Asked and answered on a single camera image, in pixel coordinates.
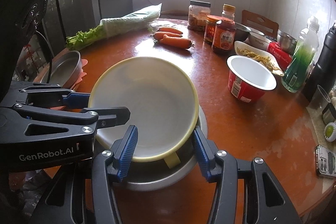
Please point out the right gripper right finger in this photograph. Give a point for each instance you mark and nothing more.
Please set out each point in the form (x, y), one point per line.
(265, 200)

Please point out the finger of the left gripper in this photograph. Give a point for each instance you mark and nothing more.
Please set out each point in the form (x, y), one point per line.
(46, 95)
(88, 120)

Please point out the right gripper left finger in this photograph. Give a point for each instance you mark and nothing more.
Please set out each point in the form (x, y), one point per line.
(82, 192)

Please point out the pink bear plastic plate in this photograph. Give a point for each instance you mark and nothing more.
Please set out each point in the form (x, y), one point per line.
(81, 71)

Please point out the steel pan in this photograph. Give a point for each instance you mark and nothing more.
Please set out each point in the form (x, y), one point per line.
(65, 69)

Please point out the yellow enamel bowl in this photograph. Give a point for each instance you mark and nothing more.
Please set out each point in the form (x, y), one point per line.
(162, 101)

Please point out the large steel bowl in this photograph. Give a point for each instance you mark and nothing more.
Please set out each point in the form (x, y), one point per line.
(154, 175)

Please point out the red instant noodle bowl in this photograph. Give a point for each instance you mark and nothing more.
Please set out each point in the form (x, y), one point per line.
(248, 80)

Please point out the silver phone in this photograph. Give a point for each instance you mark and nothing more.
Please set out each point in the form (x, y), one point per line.
(325, 162)

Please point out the fruit in foam net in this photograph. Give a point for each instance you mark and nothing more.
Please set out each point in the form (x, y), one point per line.
(330, 132)

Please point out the carrot middle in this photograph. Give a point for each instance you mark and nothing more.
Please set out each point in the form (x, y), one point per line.
(160, 35)

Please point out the carrot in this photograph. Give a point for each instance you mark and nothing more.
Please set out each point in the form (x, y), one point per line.
(170, 29)
(160, 35)
(182, 43)

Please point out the bagged celery bunch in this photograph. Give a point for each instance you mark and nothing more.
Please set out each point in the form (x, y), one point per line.
(110, 27)

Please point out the carrot nearest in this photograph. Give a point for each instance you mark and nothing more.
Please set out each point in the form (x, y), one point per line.
(182, 43)

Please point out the carrot farthest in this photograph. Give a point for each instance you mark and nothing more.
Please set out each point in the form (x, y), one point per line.
(170, 29)

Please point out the small steel cup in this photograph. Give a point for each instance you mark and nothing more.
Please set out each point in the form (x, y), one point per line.
(329, 114)

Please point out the clear plastic cup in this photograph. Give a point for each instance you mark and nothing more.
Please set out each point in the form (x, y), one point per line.
(320, 99)

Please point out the green drink plastic bottle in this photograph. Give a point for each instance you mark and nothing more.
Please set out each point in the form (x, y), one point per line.
(305, 50)

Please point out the black thermos flask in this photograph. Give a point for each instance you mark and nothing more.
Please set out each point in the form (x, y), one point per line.
(323, 73)

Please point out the brown sauce bottle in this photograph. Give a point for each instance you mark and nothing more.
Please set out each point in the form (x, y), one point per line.
(225, 30)

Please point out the clear pickle jar black lid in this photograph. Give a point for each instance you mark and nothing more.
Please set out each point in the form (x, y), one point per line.
(197, 16)

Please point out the red tissue box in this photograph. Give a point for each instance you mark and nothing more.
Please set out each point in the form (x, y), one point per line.
(283, 59)

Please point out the red chili sauce jar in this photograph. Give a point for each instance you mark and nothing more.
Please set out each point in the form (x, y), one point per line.
(211, 23)

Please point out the white dish with noodles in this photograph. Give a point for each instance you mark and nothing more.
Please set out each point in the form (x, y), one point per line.
(263, 57)

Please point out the small steel bowl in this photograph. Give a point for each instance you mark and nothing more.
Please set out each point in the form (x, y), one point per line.
(286, 42)

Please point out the dark steel bowl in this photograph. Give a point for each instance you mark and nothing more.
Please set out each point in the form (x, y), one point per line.
(242, 32)

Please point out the white ceramic bowl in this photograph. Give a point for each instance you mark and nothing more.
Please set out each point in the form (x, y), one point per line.
(258, 41)

